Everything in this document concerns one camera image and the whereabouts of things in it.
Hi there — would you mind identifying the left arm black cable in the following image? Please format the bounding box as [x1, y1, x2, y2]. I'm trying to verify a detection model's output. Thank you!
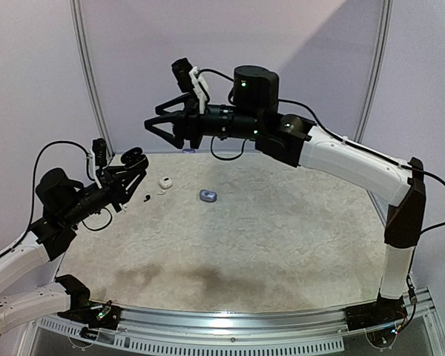
[0, 140, 112, 266]

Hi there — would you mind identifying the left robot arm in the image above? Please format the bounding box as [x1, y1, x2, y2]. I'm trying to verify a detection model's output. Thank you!
[0, 162, 148, 337]

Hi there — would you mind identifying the aluminium front rail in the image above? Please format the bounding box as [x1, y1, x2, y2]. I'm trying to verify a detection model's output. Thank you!
[29, 287, 441, 353]

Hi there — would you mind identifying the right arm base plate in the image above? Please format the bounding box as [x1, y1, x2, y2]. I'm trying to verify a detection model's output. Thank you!
[343, 301, 417, 331]

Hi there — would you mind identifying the purple earbud charging case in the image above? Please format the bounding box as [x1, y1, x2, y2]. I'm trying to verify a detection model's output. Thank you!
[199, 189, 217, 202]

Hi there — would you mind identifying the right aluminium corner post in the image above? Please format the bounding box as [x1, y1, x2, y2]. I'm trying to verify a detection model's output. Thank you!
[354, 0, 392, 142]

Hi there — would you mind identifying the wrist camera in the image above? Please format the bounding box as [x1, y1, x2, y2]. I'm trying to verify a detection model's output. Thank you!
[86, 138, 108, 188]
[171, 58, 210, 114]

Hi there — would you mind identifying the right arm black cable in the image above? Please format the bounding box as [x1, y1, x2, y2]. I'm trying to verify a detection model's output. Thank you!
[198, 68, 445, 297]

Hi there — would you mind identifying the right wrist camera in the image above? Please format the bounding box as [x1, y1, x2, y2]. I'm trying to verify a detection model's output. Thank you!
[171, 58, 210, 114]

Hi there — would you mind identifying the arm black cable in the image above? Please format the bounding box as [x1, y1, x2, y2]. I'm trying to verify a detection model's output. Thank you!
[198, 68, 445, 297]
[0, 140, 112, 266]

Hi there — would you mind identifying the black earbud case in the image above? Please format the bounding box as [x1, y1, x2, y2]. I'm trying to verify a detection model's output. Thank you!
[120, 147, 148, 170]

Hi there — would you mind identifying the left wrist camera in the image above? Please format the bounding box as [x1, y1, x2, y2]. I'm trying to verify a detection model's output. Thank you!
[86, 138, 108, 188]

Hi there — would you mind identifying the white earbud case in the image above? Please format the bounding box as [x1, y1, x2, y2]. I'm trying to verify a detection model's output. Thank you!
[159, 177, 173, 189]

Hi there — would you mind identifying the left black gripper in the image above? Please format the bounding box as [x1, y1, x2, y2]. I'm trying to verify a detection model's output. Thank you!
[60, 164, 146, 226]

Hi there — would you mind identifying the aluminium corner post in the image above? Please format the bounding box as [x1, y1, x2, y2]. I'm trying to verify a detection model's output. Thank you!
[70, 0, 115, 157]
[354, 0, 392, 142]

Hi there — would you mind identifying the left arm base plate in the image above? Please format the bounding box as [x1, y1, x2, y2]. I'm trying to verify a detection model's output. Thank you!
[57, 303, 123, 331]

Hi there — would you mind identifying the left aluminium corner post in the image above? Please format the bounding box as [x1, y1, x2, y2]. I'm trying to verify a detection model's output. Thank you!
[70, 0, 115, 157]

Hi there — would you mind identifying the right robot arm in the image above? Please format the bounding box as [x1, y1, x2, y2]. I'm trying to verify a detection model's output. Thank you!
[144, 60, 426, 323]

